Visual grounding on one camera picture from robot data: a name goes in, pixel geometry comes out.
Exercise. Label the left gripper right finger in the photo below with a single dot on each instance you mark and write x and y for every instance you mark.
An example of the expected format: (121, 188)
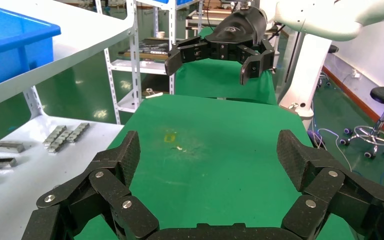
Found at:
(318, 179)

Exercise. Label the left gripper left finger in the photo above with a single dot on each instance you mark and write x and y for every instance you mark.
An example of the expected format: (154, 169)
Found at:
(112, 185)

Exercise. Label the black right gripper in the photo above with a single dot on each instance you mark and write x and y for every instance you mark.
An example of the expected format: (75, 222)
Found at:
(241, 30)

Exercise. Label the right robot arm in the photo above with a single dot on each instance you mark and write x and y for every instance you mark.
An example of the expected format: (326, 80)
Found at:
(328, 20)

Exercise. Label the dark metal parts pile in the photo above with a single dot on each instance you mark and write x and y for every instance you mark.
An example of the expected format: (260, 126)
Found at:
(149, 49)

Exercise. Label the small green table cloth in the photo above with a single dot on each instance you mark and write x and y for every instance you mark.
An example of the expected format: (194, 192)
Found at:
(218, 79)

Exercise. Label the white cup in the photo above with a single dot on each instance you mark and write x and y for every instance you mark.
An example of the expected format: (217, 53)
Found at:
(160, 34)

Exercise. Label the small white scrap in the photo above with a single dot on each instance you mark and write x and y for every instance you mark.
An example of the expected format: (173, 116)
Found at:
(179, 148)

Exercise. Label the white background storage rack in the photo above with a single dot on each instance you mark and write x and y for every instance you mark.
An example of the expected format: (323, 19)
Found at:
(145, 67)

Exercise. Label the white flat shelf board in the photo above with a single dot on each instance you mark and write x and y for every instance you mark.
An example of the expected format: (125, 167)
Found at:
(29, 179)

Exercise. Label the white robot torso column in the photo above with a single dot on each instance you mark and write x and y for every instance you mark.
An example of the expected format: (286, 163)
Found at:
(306, 73)

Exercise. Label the large green table cloth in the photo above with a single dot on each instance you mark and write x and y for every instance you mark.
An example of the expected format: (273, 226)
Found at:
(212, 159)

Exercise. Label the blue plastic bin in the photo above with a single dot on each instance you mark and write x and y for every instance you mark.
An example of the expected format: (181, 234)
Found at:
(13, 56)

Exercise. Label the grey metal comb bracket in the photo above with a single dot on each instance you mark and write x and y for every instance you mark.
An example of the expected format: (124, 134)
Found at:
(55, 135)
(60, 141)

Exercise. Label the white perforated steel post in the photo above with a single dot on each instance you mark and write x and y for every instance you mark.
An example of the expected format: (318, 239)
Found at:
(135, 66)
(34, 101)

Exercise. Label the white wall socket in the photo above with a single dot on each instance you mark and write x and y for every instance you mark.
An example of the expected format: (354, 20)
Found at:
(356, 74)

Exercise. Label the grey metal rail piece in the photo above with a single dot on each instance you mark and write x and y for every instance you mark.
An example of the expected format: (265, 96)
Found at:
(4, 146)

